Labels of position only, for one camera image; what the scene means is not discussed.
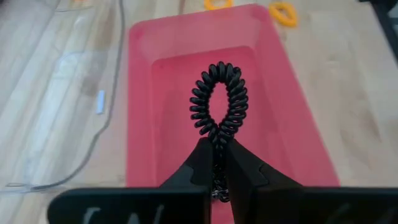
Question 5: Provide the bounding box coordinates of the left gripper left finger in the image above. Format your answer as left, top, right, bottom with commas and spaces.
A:
46, 138, 215, 224

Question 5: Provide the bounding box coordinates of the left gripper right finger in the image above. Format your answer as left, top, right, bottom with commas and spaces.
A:
226, 139, 398, 224

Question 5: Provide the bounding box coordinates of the black spring keychain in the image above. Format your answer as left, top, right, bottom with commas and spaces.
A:
188, 61, 249, 203

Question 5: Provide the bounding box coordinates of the pink translucent plastic bin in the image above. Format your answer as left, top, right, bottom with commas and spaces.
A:
126, 3, 340, 224

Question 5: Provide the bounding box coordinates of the clear plastic bin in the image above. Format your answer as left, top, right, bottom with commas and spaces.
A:
0, 0, 127, 194

